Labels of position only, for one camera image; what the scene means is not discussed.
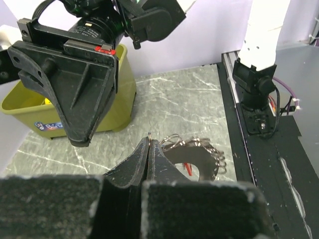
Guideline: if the aluminium rail frame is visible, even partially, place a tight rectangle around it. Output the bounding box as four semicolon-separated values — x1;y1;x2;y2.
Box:
221;32;319;103

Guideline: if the olive green plastic bin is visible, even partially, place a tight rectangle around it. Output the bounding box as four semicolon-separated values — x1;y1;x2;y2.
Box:
0;44;137;139

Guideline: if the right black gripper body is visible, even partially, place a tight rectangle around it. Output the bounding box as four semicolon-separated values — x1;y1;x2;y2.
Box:
16;0;187;94

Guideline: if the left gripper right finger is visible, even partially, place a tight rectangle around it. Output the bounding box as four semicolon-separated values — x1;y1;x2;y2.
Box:
141;140;276;239

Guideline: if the black mounting base plate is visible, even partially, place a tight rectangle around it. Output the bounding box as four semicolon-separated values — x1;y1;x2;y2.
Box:
217;62;319;239

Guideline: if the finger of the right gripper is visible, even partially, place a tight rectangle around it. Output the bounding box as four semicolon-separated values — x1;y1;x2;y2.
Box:
0;50;19;85
7;41;117;147

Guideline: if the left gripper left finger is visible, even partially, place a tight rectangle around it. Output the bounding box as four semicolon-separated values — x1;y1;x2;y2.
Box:
0;138;150;239

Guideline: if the red tagged key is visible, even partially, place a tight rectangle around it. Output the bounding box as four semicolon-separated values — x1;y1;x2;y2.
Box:
183;163;192;176

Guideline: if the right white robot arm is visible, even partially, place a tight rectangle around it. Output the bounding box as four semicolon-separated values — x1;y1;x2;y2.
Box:
0;0;290;147

